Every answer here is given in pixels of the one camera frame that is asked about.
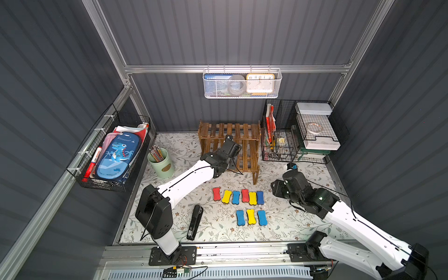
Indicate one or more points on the colored pencils bunch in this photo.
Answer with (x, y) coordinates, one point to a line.
(156, 153)

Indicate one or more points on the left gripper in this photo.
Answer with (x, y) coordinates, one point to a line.
(230, 147)

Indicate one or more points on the blue dinosaur pencil case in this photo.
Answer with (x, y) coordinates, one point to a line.
(117, 158)

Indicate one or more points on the green pencil cup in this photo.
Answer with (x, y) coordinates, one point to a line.
(164, 169)

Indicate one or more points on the yellow alarm clock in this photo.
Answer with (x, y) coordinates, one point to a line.
(260, 83)

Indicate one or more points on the white box on organizer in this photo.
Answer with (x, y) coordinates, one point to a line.
(313, 112)

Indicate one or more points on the yellow utility knife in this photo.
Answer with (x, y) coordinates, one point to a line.
(272, 143)

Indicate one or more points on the blue eraser tier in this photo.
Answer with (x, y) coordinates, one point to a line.
(236, 197)

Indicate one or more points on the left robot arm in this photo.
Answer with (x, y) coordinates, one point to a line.
(154, 210)

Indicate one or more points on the black wire desk organizer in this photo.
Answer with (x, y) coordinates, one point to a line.
(288, 139)

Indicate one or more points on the black stapler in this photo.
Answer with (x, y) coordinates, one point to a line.
(195, 222)

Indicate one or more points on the black wire wall basket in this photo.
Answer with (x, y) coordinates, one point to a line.
(116, 118)

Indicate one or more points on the blue box in basket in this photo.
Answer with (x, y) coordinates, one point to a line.
(216, 85)

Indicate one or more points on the yellow eraser tier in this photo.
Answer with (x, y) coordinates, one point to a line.
(251, 217)
(227, 197)

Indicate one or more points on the white mesh hanging basket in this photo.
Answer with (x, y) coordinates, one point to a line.
(244, 71)

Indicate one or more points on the blue eraser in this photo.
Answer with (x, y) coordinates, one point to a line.
(260, 197)
(240, 218)
(262, 218)

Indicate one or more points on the clear tape roll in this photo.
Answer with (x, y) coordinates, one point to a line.
(236, 85)

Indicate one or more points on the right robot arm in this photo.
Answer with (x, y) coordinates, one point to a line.
(383, 257)

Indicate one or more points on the red eraser tier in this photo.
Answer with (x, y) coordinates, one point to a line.
(216, 193)

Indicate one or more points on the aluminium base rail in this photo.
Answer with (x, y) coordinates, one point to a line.
(214, 261)

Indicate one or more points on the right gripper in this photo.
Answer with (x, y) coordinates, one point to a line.
(280, 187)

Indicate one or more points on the red marker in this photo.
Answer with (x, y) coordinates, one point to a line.
(92, 164)

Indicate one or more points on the wooden two-tier shelf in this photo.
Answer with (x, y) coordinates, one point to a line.
(212, 136)

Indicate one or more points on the tape roll on organizer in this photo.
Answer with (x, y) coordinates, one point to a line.
(314, 128)

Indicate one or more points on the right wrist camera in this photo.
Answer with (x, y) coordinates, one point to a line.
(292, 166)

